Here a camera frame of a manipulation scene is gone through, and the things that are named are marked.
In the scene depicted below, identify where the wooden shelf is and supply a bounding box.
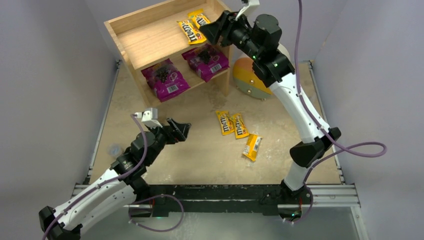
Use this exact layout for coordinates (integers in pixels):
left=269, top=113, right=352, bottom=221
left=104, top=0, right=229, bottom=107

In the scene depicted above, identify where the yellow M&M bag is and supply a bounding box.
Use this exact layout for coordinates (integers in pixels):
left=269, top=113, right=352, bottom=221
left=187, top=8, right=211, bottom=29
left=231, top=113, right=249, bottom=139
left=177, top=20, right=207, bottom=45
left=215, top=110, right=235, bottom=136

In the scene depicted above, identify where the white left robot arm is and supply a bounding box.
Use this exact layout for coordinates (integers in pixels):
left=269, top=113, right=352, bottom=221
left=38, top=114, right=192, bottom=240

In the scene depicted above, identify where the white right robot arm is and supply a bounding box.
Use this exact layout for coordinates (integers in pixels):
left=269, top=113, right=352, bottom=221
left=199, top=10, right=341, bottom=192

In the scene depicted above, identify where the purple candy bag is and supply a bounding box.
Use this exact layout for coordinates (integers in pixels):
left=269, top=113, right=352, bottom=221
left=181, top=44, right=230, bottom=83
left=141, top=58, right=191, bottom=103

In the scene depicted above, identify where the small grey round object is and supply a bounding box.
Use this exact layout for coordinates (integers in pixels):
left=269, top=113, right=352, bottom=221
left=107, top=143, right=124, bottom=158

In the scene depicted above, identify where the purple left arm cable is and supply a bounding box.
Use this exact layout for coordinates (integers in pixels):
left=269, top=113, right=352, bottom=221
left=41, top=113, right=149, bottom=240

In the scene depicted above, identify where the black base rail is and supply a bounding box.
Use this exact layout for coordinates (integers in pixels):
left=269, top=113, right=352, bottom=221
left=124, top=177, right=313, bottom=219

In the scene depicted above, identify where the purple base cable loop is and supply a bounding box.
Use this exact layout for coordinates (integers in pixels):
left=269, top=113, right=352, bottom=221
left=128, top=192, right=184, bottom=232

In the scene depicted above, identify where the round pastel drawer cabinet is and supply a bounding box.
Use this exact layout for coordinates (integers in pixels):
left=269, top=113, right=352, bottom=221
left=232, top=53, right=273, bottom=101

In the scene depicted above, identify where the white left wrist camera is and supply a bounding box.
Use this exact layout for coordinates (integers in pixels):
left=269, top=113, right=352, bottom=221
left=133, top=107, right=163, bottom=129

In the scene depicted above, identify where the yellow M&M bag face down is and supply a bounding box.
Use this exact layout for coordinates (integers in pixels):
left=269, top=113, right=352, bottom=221
left=242, top=134, right=263, bottom=162

